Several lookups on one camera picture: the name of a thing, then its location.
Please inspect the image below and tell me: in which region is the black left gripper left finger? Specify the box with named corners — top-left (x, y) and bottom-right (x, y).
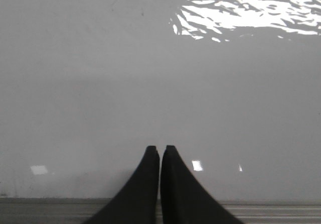
top-left (85, 146), bottom-right (159, 224)

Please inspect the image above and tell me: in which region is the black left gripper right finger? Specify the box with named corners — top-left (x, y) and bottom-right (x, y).
top-left (160, 145), bottom-right (242, 223)

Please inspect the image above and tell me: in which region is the white whiteboard with aluminium frame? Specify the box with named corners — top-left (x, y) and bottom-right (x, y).
top-left (1, 0), bottom-right (320, 223)

